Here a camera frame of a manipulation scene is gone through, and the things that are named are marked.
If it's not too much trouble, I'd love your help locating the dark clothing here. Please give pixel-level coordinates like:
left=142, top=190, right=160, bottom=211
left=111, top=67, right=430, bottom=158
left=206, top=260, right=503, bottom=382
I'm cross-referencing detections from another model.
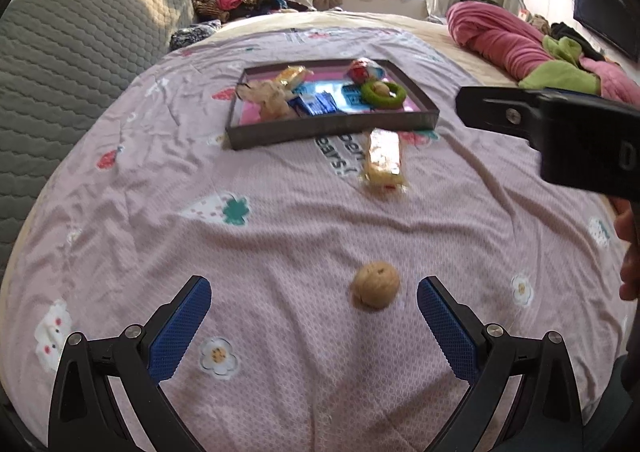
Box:
left=550, top=21, right=606, bottom=60

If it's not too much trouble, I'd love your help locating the red blue white snack packet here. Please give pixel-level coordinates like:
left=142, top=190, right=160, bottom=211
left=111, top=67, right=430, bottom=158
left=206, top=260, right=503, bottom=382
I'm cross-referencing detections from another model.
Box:
left=348, top=58, right=383, bottom=83

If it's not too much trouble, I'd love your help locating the dark patterned cushion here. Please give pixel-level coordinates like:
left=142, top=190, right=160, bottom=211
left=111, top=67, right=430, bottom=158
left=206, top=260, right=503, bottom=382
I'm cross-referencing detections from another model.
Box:
left=169, top=20, right=223, bottom=52

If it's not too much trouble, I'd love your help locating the person's right hand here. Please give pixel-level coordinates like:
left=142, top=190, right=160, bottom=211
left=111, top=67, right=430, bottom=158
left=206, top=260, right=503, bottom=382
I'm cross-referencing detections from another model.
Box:
left=612, top=202, right=640, bottom=303

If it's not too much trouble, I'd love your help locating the pink blanket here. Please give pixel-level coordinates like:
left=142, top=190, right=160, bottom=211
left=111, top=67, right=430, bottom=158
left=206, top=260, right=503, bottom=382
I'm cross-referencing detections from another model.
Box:
left=446, top=1, right=640, bottom=106

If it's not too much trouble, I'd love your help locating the green fuzzy ring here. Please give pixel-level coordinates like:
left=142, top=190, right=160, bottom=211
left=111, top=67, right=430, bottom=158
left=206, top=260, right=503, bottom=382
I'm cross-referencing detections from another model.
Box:
left=361, top=80, right=407, bottom=109

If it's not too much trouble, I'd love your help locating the pink strawberry print bedsheet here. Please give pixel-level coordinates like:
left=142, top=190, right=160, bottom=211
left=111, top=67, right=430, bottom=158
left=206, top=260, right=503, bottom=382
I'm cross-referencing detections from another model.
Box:
left=0, top=27, right=631, bottom=452

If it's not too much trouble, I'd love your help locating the dark grey shallow box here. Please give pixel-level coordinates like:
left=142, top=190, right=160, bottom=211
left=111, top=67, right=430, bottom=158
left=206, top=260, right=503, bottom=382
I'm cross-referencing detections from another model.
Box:
left=225, top=59, right=441, bottom=151

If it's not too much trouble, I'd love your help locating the yellow cracker packet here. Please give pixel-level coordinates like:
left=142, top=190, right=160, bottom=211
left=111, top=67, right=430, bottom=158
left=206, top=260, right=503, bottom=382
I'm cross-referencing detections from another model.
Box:
left=361, top=128, right=408, bottom=190

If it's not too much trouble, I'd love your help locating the beige bed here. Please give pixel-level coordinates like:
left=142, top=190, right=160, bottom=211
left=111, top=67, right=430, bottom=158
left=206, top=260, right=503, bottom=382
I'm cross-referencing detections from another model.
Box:
left=205, top=10, right=521, bottom=88

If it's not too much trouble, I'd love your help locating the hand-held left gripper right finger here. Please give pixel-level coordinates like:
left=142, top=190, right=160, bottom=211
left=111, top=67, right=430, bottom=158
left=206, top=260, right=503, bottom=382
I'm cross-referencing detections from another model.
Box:
left=416, top=275, right=586, bottom=452

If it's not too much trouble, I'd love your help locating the black television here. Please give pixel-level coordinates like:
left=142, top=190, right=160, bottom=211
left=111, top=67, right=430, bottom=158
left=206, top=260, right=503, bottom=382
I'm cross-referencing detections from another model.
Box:
left=572, top=0, right=640, bottom=63

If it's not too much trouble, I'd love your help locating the small yellow snack packet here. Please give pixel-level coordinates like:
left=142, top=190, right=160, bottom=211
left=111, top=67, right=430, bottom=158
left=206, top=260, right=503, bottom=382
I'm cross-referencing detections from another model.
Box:
left=274, top=65, right=307, bottom=89

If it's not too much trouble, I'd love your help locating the pink and blue book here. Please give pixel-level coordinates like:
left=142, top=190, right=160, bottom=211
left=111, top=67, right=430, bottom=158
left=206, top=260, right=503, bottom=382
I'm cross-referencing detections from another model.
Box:
left=240, top=70, right=433, bottom=125

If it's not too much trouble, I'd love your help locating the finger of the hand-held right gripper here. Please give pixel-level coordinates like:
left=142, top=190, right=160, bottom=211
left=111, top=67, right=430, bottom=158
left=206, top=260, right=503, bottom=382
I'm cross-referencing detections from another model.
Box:
left=455, top=86, right=546, bottom=143

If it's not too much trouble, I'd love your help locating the grey quilted headboard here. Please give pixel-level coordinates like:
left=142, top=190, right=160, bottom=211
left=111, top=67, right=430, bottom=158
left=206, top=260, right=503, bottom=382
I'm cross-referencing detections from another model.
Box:
left=0, top=0, right=196, bottom=278

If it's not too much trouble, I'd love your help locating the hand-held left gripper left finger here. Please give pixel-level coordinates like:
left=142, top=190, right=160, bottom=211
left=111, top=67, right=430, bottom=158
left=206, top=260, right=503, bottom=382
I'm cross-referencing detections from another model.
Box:
left=47, top=275, right=213, bottom=452

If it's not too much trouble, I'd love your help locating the green blanket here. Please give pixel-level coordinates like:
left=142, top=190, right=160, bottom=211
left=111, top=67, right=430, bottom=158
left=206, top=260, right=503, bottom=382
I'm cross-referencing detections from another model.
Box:
left=517, top=35, right=601, bottom=94

